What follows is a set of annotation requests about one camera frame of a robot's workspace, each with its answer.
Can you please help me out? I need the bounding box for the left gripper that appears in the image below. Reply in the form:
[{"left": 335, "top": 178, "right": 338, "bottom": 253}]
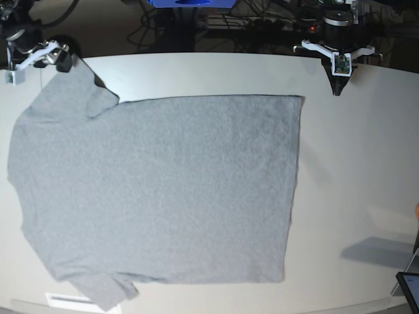
[{"left": 322, "top": 20, "right": 355, "bottom": 96}]

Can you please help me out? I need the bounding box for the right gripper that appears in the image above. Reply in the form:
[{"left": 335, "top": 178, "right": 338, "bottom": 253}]
[{"left": 5, "top": 27, "right": 73, "bottom": 73}]

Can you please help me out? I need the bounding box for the grey T-shirt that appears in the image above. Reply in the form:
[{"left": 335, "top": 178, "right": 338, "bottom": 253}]
[{"left": 7, "top": 60, "right": 304, "bottom": 310}]

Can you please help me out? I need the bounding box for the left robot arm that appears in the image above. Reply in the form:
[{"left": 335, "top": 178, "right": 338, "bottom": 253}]
[{"left": 319, "top": 1, "right": 357, "bottom": 96}]

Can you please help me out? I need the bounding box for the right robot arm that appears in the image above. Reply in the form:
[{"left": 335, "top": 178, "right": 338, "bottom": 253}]
[{"left": 1, "top": 1, "right": 78, "bottom": 75}]

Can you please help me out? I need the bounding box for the black power strip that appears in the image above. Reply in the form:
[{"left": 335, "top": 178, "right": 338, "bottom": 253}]
[{"left": 252, "top": 18, "right": 319, "bottom": 33}]

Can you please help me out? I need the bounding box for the black tablet device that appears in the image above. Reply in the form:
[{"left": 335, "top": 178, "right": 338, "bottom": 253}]
[{"left": 396, "top": 272, "right": 418, "bottom": 314}]

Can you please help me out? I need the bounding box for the white table label strip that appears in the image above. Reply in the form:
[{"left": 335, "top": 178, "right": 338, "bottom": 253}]
[{"left": 45, "top": 293, "right": 93, "bottom": 304}]

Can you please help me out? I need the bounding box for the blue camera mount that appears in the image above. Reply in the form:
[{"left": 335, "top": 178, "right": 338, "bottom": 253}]
[{"left": 147, "top": 0, "right": 236, "bottom": 9}]

